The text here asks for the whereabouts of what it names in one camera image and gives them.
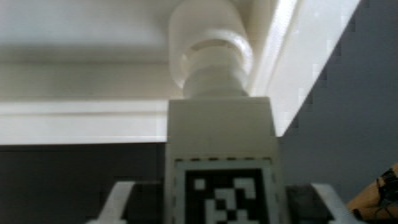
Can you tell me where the white table leg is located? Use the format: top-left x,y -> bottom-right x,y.
164,47 -> 290,224

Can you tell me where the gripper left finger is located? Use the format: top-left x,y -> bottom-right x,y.
86,181 -> 135,224

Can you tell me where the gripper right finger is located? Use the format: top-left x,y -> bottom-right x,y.
311,183 -> 363,224

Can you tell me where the white square tabletop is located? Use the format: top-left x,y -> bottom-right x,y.
0,0 -> 361,145

